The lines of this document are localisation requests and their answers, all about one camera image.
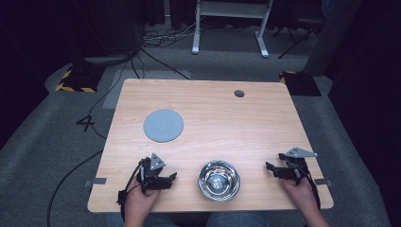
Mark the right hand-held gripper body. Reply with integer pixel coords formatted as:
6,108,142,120
276,147,319,186

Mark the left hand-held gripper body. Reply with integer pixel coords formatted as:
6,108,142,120
137,152,167,194

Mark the person's left hand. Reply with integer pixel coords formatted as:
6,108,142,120
125,176,162,219

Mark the person's right hand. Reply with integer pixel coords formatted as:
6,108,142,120
279,177,317,217

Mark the shiny steel bowl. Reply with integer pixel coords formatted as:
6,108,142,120
197,160,242,202

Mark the person's right leg in jeans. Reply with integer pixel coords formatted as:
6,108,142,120
205,211,270,227

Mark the black tripod stand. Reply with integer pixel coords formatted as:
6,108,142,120
271,17,324,60

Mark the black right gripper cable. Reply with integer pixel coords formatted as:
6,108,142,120
301,166,323,211

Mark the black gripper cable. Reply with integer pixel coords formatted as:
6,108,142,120
301,166,323,211
116,160,144,222

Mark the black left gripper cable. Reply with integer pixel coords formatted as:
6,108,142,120
116,160,144,222

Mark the black yellow-striped base plate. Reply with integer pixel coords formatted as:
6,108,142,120
55,63,106,95
278,70,323,97

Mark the thin black floor cable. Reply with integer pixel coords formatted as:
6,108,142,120
88,58,131,140

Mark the thick black floor cable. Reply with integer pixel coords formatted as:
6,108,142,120
46,148,104,227

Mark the straight black floor cable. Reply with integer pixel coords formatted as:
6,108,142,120
138,46,192,80

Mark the bundle of floor cables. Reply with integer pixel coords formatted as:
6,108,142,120
141,17,198,49

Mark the white desk frame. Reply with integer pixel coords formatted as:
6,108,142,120
191,0,274,59

